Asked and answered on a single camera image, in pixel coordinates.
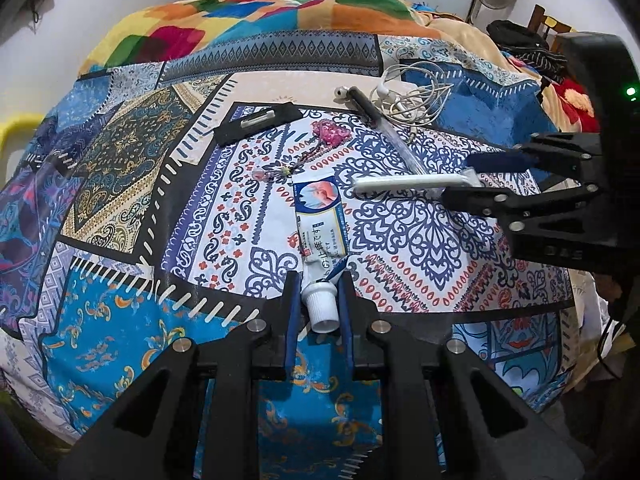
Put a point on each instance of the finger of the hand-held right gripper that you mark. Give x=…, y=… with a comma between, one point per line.
x=495, y=161
x=475, y=199

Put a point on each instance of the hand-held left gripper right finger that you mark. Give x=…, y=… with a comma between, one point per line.
x=345, y=320

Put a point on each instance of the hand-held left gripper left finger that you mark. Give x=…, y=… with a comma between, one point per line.
x=292, y=320

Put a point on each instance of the white toothbrush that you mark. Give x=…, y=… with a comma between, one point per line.
x=400, y=182

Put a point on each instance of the white ointment tube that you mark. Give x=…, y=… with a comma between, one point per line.
x=320, y=220

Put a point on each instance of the red plush toy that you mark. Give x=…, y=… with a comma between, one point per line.
x=575, y=102

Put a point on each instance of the white earphones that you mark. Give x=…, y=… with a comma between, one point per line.
x=405, y=105

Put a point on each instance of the black striped clothing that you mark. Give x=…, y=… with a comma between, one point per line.
x=520, y=42

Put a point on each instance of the black and clear pen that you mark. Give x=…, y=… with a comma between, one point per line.
x=367, y=107

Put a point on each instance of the wooden headboard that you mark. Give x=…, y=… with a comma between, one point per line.
x=542, y=17

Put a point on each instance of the pink bead charm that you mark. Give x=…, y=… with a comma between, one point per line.
x=332, y=132

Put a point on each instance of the blue patchwork bed sheet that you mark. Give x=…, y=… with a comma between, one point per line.
x=150, y=210

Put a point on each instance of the black flat plate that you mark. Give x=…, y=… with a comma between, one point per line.
x=235, y=130

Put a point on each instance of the white plastic clip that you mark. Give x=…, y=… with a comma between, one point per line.
x=257, y=119

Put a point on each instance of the colourful patch quilt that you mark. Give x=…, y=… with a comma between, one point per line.
x=250, y=25

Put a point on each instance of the yellow foam tube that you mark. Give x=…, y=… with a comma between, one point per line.
x=17, y=127

